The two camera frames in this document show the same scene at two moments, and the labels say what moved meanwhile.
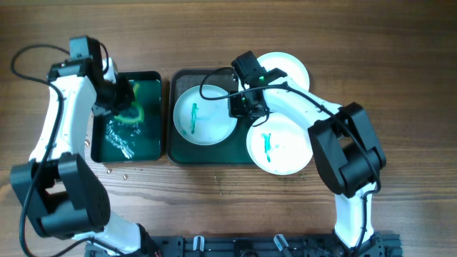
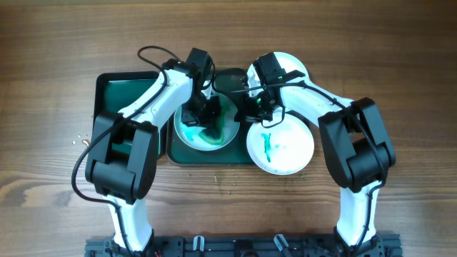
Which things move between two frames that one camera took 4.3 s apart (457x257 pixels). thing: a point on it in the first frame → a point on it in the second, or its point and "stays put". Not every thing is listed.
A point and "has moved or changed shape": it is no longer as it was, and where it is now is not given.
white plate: [280, 145] stays put
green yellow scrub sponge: [134, 113] has moved or changed shape
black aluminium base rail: [254, 245] stays put
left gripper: [121, 98] → [199, 111]
